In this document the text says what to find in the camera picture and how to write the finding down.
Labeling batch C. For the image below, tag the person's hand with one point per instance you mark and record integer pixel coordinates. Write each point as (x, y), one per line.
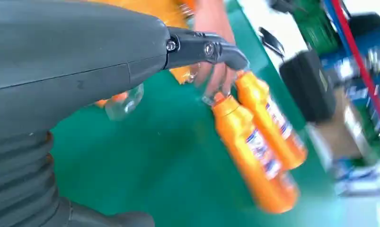
(211, 18)

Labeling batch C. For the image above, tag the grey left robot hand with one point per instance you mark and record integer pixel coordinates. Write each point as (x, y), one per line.
(67, 56)

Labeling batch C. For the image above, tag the orange drink bottle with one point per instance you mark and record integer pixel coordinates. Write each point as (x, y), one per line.
(249, 156)
(158, 9)
(255, 94)

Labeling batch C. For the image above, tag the green crate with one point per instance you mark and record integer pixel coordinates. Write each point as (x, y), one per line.
(315, 28)

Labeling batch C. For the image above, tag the black zip case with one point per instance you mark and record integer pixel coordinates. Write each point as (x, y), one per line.
(305, 87)

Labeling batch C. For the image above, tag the green table mat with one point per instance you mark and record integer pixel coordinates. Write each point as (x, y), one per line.
(146, 156)

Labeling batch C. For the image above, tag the blue storage bin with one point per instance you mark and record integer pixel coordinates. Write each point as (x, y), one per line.
(374, 37)

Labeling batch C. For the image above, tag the cardboard box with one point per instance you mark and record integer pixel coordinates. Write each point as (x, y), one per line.
(340, 134)

